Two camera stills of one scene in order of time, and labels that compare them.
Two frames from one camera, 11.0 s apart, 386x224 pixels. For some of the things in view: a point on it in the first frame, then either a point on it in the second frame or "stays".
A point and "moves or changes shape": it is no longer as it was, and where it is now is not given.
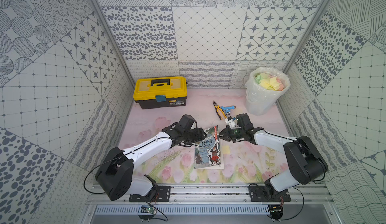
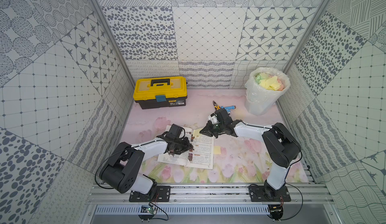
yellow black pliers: [219, 110] stays
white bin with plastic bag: [264, 86] stays
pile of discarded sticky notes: [269, 82] stays
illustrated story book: [208, 156] moves or changes shape
